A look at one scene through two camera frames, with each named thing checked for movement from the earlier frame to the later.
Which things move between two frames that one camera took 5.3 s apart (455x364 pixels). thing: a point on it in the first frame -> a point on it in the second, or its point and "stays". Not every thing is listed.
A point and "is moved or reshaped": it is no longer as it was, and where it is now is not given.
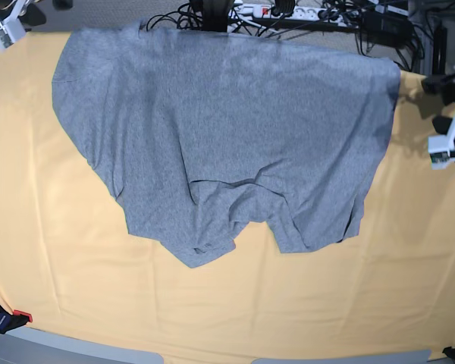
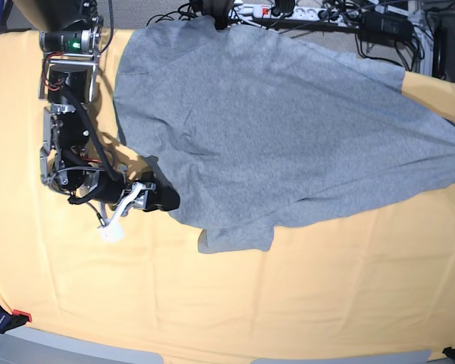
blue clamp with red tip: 1,321 stays
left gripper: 7,31 -> 148,196
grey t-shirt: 202,131 is moved or reshaped
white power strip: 343,17 stays
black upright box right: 440,41 stays
